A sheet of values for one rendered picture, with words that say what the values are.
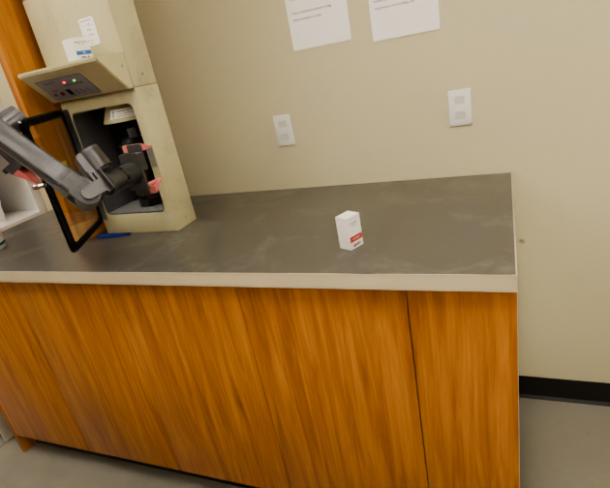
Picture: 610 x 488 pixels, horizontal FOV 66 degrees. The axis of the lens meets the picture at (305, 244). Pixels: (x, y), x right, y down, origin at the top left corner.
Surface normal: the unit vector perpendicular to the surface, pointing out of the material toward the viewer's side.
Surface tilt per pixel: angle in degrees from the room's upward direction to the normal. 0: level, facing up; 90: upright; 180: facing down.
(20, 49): 90
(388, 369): 90
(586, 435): 0
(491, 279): 90
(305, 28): 90
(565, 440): 0
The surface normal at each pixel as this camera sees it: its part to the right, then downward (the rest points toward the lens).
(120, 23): 0.92, -0.02
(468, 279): -0.36, 0.42
